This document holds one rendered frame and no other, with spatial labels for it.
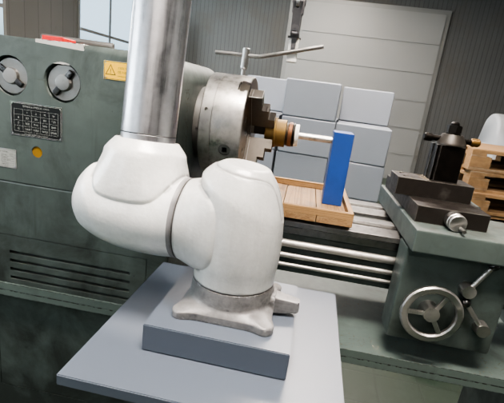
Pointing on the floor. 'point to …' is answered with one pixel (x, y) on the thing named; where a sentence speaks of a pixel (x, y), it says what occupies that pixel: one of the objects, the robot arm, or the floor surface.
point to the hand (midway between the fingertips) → (292, 50)
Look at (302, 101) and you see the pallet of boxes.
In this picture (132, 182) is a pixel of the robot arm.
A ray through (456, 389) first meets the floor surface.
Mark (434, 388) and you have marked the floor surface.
